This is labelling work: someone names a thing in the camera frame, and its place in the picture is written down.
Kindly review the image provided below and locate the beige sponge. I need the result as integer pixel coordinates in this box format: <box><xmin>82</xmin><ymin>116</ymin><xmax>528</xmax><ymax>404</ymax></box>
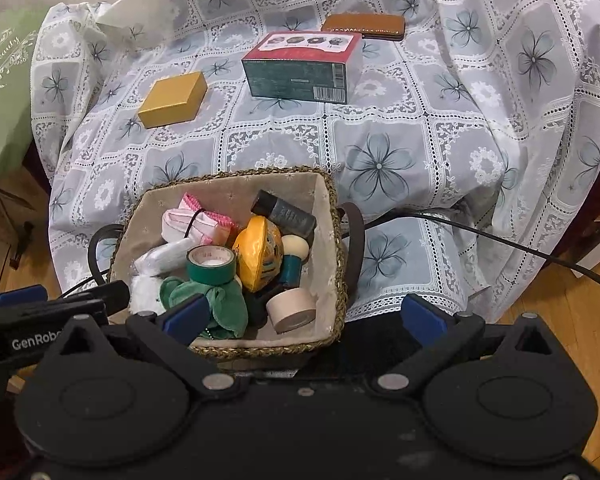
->
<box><xmin>279</xmin><ymin>234</ymin><xmax>310</xmax><ymax>288</ymax></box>

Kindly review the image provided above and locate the dark grey hotel bottle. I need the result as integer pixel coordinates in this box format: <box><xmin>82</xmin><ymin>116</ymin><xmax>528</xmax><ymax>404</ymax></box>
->
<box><xmin>251</xmin><ymin>190</ymin><xmax>317</xmax><ymax>238</ymax></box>

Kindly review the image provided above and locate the woven fabric-lined basket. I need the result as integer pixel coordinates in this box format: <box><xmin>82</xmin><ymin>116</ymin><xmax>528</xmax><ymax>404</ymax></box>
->
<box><xmin>109</xmin><ymin>167</ymin><xmax>365</xmax><ymax>360</ymax></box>

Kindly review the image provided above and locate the black cable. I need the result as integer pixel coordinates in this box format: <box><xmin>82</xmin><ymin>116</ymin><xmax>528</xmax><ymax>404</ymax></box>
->
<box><xmin>341</xmin><ymin>207</ymin><xmax>600</xmax><ymax>302</ymax></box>

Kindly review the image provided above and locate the pink striped cloth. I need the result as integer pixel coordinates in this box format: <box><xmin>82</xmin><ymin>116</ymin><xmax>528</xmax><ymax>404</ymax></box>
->
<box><xmin>161</xmin><ymin>193</ymin><xmax>236</xmax><ymax>246</ymax></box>

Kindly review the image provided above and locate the red and green product box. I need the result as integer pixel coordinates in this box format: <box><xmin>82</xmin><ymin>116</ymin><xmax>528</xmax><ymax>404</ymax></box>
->
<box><xmin>242</xmin><ymin>32</ymin><xmax>363</xmax><ymax>104</ymax></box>

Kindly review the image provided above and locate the orange leather case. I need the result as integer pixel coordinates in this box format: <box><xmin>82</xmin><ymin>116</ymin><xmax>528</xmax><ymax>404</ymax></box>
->
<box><xmin>321</xmin><ymin>13</ymin><xmax>405</xmax><ymax>41</ymax></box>

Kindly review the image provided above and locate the green plush toy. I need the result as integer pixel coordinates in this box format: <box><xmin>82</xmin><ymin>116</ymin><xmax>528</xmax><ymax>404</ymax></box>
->
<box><xmin>159</xmin><ymin>276</ymin><xmax>249</xmax><ymax>340</ymax></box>

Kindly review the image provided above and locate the green tape roll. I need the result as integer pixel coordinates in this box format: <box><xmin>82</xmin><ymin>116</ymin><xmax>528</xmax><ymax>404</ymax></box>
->
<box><xmin>186</xmin><ymin>245</ymin><xmax>236</xmax><ymax>286</ymax></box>

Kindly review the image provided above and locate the white fluffy plush toy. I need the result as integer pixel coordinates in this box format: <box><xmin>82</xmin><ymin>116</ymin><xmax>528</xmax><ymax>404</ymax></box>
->
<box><xmin>129</xmin><ymin>238</ymin><xmax>195</xmax><ymax>314</ymax></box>

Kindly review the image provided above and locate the beige tape roll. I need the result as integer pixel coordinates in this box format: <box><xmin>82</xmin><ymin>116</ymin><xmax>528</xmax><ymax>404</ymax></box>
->
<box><xmin>266</xmin><ymin>287</ymin><xmax>316</xmax><ymax>334</ymax></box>

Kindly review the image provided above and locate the grey floral lace tablecloth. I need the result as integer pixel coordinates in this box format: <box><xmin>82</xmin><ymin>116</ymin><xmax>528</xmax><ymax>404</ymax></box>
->
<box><xmin>31</xmin><ymin>0</ymin><xmax>600</xmax><ymax>322</ymax></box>

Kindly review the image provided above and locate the green cushion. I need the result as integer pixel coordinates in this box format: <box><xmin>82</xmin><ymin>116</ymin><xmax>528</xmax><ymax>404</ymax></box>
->
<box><xmin>0</xmin><ymin>6</ymin><xmax>46</xmax><ymax>175</ymax></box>

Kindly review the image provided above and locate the gold cardboard box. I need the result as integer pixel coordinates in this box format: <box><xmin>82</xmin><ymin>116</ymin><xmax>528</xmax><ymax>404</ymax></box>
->
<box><xmin>137</xmin><ymin>72</ymin><xmax>208</xmax><ymax>129</ymax></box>

